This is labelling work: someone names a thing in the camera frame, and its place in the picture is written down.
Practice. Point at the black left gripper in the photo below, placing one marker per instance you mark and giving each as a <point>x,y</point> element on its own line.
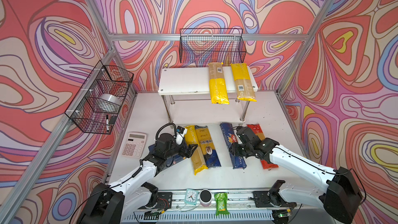
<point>188,153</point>

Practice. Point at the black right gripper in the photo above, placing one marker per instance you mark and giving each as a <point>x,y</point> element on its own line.
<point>235,149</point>

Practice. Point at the blue Barilla spaghetti box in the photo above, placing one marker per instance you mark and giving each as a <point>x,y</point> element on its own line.
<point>230,139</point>

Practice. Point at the clear yellow spaghetti bag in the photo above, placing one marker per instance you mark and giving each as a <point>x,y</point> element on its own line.
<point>243,85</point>

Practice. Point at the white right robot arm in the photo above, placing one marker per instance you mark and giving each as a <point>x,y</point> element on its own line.
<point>334,190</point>

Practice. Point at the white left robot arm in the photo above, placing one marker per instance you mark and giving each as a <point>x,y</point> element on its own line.
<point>110,204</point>

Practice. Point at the white two-tier shelf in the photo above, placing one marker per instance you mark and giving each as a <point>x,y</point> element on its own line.
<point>186,96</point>

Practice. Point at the yellow Pastatime spaghetti bag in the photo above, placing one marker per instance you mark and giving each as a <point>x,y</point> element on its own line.
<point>197,158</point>

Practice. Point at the red spaghetti bag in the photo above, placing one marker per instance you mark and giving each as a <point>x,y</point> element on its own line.
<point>259,133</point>

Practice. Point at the blue Ankara spaghetti bag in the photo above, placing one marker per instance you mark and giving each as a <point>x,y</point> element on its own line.
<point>207,147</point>

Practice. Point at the blue Barilla rigatoni box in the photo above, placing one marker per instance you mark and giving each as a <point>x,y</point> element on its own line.
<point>171,161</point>

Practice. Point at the teal alarm clock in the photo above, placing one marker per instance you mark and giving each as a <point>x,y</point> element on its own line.
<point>191,197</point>

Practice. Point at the white pink calculator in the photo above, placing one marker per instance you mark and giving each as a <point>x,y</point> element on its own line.
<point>134,145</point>

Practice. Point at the green snack packet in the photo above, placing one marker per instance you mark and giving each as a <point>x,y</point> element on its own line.
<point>221,203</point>

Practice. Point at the silver tape roll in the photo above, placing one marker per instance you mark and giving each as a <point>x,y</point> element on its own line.
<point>111,98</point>

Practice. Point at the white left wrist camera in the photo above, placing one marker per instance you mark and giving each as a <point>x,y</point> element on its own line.
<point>180,133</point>

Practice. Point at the black wire basket left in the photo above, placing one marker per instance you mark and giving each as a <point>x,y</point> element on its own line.
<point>88,112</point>

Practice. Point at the black wire basket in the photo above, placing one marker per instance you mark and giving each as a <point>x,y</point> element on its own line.
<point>88,112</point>
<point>201,46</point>

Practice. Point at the black wire basket back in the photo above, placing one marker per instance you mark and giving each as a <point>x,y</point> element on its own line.
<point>201,46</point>

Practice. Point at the aluminium frame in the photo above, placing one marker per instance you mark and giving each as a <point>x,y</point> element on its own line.
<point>49,48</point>

